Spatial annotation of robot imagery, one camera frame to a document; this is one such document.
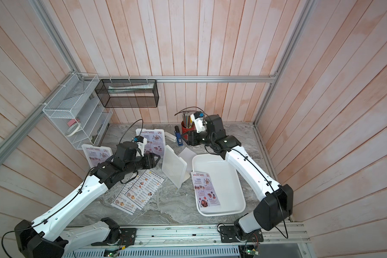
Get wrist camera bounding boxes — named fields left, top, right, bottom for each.
left=133, top=135, right=147, bottom=157
left=190, top=111, right=206, bottom=133

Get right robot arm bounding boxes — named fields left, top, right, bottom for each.
left=186, top=111, right=293, bottom=238

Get special menu sheet top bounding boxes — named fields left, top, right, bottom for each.
left=85, top=147, right=111, bottom=167

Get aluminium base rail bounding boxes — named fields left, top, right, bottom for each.
left=70, top=221, right=311, bottom=249

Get pencils in cup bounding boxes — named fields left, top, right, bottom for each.
left=182, top=111, right=192, bottom=127

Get white stapler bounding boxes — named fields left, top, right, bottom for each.
left=164, top=132, right=177, bottom=143

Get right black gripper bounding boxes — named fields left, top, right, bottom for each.
left=181, top=131, right=216, bottom=149

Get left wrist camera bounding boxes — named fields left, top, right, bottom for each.
left=133, top=135, right=147, bottom=157

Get white plastic tray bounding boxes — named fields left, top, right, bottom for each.
left=192, top=154, right=246, bottom=217

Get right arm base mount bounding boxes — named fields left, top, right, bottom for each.
left=216, top=223, right=264, bottom=244

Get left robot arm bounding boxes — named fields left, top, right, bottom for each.
left=14, top=141, right=160, bottom=258

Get papers in black basket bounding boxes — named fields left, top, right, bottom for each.
left=108, top=83, right=154, bottom=94

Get white tape roll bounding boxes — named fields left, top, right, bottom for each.
left=66, top=123, right=81, bottom=137

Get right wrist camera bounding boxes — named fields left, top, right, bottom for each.
left=190, top=111, right=206, bottom=133

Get blue stapler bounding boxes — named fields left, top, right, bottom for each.
left=174, top=126, right=183, bottom=146

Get dim sum inn menu sheet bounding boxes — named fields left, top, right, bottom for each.
left=111, top=184, right=137, bottom=215

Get red pencil cup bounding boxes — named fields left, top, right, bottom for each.
left=181, top=121, right=196, bottom=136

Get white wire wall shelf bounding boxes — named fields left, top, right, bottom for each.
left=43, top=73, right=113, bottom=150

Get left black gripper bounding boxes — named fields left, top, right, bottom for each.
left=124, top=152, right=161, bottom=175

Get pink eraser block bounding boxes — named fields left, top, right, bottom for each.
left=67, top=119, right=80, bottom=127

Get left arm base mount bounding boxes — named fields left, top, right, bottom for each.
left=91, top=217, right=137, bottom=247

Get black mesh wall basket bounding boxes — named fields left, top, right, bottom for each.
left=95, top=79, right=159, bottom=108

